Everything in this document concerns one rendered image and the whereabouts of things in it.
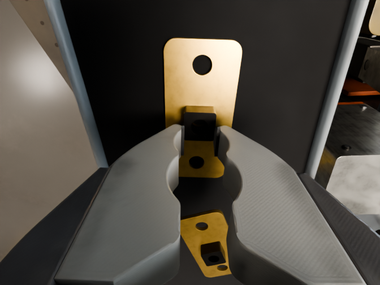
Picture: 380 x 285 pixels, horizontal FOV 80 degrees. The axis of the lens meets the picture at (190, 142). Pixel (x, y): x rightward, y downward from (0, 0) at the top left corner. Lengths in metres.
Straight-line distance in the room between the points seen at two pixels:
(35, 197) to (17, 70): 1.01
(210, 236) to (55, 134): 1.58
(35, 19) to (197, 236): 0.60
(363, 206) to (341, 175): 0.05
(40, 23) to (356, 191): 0.66
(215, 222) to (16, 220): 2.36
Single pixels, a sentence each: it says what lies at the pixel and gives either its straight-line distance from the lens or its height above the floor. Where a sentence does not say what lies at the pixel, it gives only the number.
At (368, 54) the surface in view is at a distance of 0.36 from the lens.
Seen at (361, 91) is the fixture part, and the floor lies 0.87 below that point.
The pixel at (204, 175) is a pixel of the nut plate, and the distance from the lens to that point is 0.15.
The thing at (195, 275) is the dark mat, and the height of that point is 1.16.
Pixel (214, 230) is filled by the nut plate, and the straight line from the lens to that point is 0.19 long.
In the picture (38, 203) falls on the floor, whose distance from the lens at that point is 2.23.
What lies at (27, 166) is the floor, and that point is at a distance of 2.00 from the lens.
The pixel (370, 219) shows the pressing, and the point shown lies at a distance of 0.54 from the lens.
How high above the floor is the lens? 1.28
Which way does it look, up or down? 58 degrees down
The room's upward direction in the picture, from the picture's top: 179 degrees counter-clockwise
